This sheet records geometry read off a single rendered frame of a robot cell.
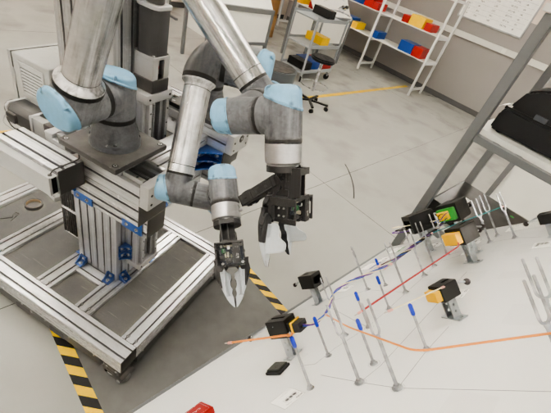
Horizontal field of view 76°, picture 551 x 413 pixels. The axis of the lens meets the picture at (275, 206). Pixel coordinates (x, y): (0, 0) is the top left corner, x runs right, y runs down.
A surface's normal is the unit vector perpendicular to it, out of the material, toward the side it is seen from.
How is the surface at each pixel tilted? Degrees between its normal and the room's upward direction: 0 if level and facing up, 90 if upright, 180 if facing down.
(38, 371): 0
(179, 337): 0
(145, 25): 90
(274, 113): 75
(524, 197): 90
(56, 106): 97
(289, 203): 79
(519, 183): 90
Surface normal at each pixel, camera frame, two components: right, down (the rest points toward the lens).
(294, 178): -0.56, 0.19
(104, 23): 0.47, 0.82
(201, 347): 0.26, -0.76
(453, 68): -0.69, 0.28
